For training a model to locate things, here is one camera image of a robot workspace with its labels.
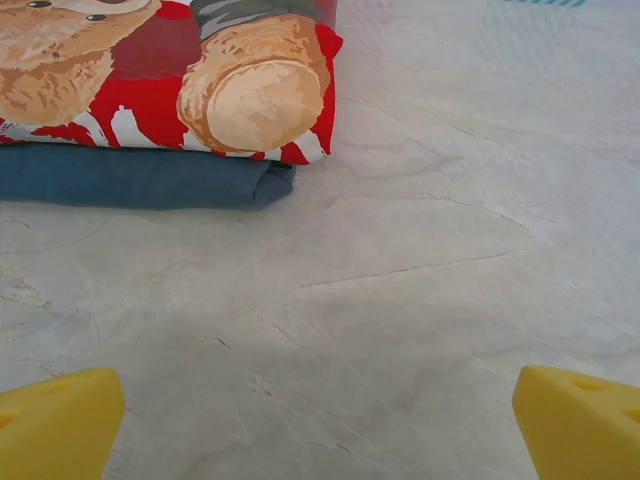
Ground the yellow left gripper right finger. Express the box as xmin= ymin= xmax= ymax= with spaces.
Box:
xmin=511 ymin=364 xmax=640 ymax=480

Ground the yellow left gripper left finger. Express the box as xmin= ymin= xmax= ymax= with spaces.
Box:
xmin=0 ymin=367 xmax=127 ymax=480

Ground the grey-blue folded t-shirt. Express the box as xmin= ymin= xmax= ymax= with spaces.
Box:
xmin=0 ymin=144 xmax=298 ymax=212

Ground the red teddy bear print t-shirt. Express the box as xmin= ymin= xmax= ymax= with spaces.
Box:
xmin=0 ymin=0 xmax=345 ymax=166

